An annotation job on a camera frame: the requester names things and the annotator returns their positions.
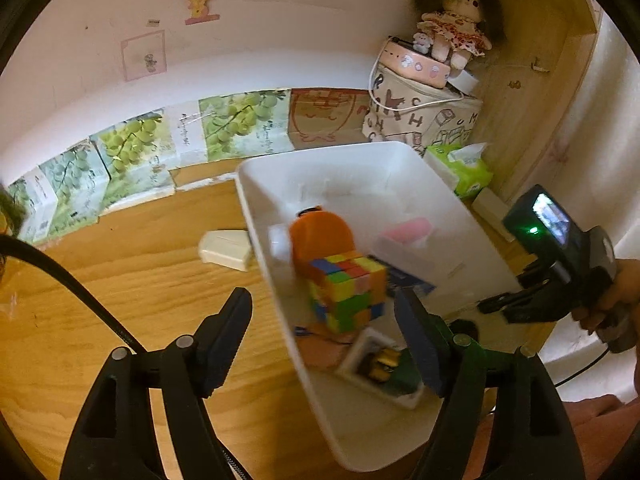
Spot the white plastic storage bin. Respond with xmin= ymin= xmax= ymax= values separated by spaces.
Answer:
xmin=236 ymin=142 xmax=527 ymax=472

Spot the person's right hand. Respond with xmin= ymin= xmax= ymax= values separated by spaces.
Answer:
xmin=572 ymin=257 xmax=640 ymax=354

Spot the orange blue tape measure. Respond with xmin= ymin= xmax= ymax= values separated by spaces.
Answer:
xmin=288 ymin=206 xmax=356 ymax=278

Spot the letter print fabric basket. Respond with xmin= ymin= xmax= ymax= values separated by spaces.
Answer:
xmin=362 ymin=64 xmax=483 ymax=154

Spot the pink round tin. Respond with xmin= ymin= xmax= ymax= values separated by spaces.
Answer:
xmin=378 ymin=38 xmax=450 ymax=89

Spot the brown cartoon cardboard box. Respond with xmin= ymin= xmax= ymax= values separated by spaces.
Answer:
xmin=288 ymin=88 xmax=370 ymax=150

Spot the white toy camera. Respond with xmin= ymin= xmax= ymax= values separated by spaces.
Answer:
xmin=336 ymin=327 xmax=424 ymax=410

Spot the brown haired rag doll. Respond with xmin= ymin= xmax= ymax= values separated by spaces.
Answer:
xmin=412 ymin=0 xmax=506 ymax=70

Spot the colourful rubik's cube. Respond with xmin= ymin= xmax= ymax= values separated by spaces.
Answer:
xmin=306 ymin=252 xmax=387 ymax=334

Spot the pink correction tape dispenser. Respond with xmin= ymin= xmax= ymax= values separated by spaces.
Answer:
xmin=294 ymin=322 xmax=359 ymax=370

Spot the grape print cardboard box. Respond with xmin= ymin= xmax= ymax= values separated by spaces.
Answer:
xmin=8 ymin=89 xmax=293 ymax=244

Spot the pink lint roller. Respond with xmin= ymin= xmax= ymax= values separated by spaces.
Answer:
xmin=371 ymin=217 xmax=434 ymax=266

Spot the green tissue pack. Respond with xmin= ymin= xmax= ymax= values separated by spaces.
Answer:
xmin=424 ymin=143 xmax=494 ymax=200

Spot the black cable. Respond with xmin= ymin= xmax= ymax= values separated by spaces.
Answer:
xmin=0 ymin=234 xmax=151 ymax=354

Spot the green gold perfume bottle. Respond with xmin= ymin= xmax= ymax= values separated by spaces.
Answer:
xmin=366 ymin=348 xmax=421 ymax=396

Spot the white rectangular case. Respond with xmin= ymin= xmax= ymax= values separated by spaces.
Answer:
xmin=198 ymin=230 xmax=253 ymax=272

